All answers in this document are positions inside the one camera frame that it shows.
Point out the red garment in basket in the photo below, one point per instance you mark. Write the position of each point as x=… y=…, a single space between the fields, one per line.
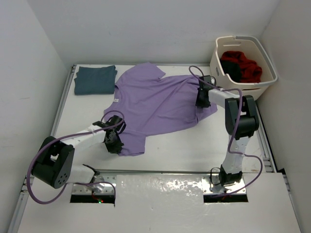
x=251 y=72

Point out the cream perforated laundry basket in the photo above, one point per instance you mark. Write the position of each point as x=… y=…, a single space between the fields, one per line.
x=253 y=50

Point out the black garment in basket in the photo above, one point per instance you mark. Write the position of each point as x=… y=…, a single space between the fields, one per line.
x=232 y=69

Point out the blue t shirt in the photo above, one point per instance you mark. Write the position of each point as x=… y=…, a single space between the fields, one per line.
x=95 y=81

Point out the white front cover panel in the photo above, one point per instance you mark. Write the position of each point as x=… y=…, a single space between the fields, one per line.
x=167 y=204

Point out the aluminium table edge rail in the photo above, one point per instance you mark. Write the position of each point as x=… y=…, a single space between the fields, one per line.
x=62 y=100

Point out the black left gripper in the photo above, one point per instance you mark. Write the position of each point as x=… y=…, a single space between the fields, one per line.
x=115 y=149

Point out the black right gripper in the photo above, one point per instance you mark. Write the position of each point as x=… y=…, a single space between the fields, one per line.
x=199 y=103

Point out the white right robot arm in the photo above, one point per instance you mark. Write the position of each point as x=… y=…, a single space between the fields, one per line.
x=241 y=122

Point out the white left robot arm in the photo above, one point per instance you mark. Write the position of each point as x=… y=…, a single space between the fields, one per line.
x=53 y=162

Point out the lavender garment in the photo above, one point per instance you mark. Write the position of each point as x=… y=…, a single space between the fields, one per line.
x=153 y=104

